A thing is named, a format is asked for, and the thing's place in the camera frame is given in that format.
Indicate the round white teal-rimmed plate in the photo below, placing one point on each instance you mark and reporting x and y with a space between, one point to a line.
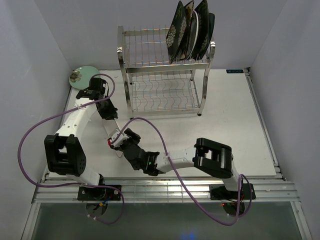
193 35

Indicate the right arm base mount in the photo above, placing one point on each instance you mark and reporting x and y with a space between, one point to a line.
219 192

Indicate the teal square plate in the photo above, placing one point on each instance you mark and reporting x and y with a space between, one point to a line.
211 25

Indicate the white rectangular plate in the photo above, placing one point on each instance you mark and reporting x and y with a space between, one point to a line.
112 130

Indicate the cream floral square plate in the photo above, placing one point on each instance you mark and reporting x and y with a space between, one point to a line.
189 11

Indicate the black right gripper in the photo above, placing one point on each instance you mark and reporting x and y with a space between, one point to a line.
130 133

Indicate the mint green round plate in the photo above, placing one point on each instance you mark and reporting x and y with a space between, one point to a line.
80 77

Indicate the blue table label sticker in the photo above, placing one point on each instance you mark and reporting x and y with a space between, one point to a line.
234 71

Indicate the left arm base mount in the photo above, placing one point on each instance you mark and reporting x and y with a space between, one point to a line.
99 194

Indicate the aluminium table edge rail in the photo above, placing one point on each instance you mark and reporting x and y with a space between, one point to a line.
171 191

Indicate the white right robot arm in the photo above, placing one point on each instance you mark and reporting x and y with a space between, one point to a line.
208 156

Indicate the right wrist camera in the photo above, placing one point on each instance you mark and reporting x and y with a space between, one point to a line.
116 139

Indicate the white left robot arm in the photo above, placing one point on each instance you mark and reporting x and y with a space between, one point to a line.
64 153

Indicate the black floral plate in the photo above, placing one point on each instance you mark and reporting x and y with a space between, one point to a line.
202 11
176 32

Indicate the stainless steel dish rack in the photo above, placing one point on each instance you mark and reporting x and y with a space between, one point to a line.
152 85

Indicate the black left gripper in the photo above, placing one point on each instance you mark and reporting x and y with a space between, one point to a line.
112 111

